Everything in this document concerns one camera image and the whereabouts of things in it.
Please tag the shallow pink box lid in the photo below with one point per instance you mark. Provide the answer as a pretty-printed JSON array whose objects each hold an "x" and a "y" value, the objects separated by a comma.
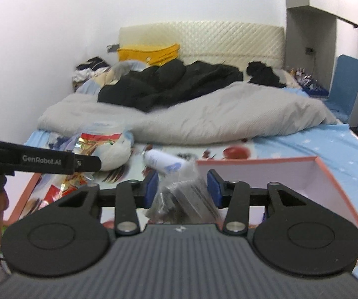
[{"x": 26, "y": 193}]

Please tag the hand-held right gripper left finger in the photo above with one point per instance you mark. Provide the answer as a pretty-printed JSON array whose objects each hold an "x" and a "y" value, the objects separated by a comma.
[{"x": 153, "y": 190}]

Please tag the deep pink cardboard box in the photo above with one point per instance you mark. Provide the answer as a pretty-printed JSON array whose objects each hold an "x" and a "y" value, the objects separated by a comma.
[{"x": 291, "y": 174}]

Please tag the pile of clothes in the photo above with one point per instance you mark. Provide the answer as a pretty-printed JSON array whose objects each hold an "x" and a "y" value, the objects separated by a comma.
[{"x": 87, "y": 71}]

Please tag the grey wall socket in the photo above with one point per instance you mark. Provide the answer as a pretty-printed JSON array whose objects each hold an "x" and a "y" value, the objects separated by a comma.
[{"x": 112, "y": 48}]

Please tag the black jacket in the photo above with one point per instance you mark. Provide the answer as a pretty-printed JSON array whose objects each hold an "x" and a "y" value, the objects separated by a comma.
[{"x": 166, "y": 84}]

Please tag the white pillow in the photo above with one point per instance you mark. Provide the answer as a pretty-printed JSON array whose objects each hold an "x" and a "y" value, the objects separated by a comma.
[{"x": 291, "y": 81}]

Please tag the small black cloth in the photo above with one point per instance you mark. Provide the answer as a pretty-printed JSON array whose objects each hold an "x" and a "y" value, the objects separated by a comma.
[{"x": 264, "y": 74}]

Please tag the light blue cartoon pillow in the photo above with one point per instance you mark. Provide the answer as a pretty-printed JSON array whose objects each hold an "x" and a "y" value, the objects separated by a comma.
[{"x": 110, "y": 74}]

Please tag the fruit print tablecloth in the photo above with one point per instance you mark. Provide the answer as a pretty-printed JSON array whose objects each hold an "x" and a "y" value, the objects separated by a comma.
[{"x": 216, "y": 152}]

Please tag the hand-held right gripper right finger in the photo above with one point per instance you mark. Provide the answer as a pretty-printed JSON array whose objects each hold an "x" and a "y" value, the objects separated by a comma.
[{"x": 213, "y": 190}]

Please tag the red gold snack bag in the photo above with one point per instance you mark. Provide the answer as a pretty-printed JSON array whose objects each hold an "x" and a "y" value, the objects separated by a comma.
[{"x": 97, "y": 139}]

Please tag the row of small bottles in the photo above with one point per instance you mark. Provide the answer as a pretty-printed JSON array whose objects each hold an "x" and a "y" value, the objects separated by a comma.
[{"x": 303, "y": 78}]

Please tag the cream quilted headboard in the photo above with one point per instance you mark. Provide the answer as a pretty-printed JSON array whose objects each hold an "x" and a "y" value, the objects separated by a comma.
[{"x": 228, "y": 40}]

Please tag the wall outlet with plug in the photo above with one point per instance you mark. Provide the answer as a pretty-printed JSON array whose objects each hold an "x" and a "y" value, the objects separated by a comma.
[{"x": 310, "y": 50}]

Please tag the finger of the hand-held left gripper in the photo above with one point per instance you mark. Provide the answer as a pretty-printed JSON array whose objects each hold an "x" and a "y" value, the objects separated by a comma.
[{"x": 88, "y": 164}]

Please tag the blue chair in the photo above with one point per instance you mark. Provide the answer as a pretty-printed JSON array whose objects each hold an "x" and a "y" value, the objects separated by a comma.
[{"x": 345, "y": 84}]

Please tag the yellow pillow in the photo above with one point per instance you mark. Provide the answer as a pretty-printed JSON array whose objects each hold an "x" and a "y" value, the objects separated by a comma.
[{"x": 147, "y": 54}]

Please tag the white blue plush penguin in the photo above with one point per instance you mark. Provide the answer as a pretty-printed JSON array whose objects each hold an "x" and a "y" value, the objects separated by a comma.
[{"x": 116, "y": 153}]

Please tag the clear grey snack packet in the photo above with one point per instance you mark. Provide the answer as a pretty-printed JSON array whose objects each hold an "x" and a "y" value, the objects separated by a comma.
[{"x": 182, "y": 199}]

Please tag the grey blanket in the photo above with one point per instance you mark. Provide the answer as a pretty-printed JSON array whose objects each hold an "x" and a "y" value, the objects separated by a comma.
[{"x": 228, "y": 115}]

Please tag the red label snack packet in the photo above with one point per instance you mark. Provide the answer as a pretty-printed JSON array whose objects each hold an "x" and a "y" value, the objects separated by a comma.
[{"x": 63, "y": 190}]

